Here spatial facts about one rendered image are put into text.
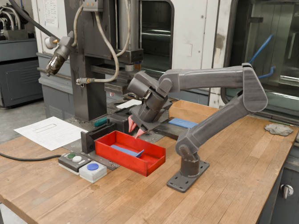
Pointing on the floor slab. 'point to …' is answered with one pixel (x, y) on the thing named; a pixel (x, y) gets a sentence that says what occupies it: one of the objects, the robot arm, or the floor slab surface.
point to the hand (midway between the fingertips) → (134, 133)
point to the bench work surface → (152, 183)
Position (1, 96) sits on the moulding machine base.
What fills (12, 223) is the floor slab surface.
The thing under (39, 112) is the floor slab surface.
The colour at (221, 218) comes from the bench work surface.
